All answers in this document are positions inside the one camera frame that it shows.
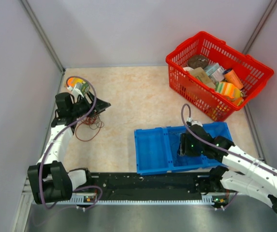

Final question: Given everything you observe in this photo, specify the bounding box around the pale blue packet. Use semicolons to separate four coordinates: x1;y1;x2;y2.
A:
204;63;225;84

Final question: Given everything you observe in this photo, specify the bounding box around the blue three-compartment plastic tray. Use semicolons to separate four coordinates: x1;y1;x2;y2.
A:
134;126;221;175

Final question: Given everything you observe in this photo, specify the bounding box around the left aluminium corner post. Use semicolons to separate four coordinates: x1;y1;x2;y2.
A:
19;0;65;74

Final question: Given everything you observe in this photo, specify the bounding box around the red plastic shopping basket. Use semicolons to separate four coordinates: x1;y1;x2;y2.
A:
166;31;274;121

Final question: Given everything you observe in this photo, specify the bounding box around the orange cylindrical can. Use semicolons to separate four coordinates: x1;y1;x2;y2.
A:
223;69;244;90

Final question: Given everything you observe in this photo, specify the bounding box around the striped colourful sponge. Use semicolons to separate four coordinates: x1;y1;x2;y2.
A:
215;82;244;106

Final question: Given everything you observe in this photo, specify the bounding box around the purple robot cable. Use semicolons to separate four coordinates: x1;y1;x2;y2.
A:
180;103;277;210
37;76;103;210

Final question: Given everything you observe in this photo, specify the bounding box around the small green box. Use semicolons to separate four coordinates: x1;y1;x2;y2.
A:
80;82;90;95

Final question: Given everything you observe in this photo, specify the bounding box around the aluminium corner post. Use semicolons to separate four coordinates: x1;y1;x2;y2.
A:
242;0;277;55
19;0;65;74

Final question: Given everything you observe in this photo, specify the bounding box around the brown round lid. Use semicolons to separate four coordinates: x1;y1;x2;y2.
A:
187;55;209;69

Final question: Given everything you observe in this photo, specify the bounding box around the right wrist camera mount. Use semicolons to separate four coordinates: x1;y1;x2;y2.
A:
186;117;203;127

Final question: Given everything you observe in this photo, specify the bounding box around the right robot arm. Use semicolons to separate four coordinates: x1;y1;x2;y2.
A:
180;121;277;214

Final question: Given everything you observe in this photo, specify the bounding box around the orange striped sponge block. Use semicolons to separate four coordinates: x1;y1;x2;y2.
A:
65;76;84;90

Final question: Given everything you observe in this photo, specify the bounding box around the right aluminium corner post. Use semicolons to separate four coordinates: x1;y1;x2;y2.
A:
242;0;277;55

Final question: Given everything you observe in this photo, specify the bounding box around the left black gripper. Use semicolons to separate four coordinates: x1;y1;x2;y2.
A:
70;91;110;118

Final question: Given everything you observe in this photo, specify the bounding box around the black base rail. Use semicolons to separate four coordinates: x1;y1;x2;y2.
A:
65;172;238;201

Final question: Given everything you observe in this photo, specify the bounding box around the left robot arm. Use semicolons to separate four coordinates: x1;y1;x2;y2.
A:
28;92;111;204

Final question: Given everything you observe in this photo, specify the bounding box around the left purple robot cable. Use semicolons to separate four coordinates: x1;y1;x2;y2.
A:
37;76;103;210

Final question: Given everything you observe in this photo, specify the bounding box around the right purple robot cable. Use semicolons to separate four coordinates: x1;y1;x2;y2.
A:
180;103;277;210

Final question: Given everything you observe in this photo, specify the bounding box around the brown cardboard box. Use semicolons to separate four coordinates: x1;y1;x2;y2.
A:
190;67;216;89

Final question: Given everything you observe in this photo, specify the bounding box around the red cable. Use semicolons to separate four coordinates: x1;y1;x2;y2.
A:
74;115;105;143

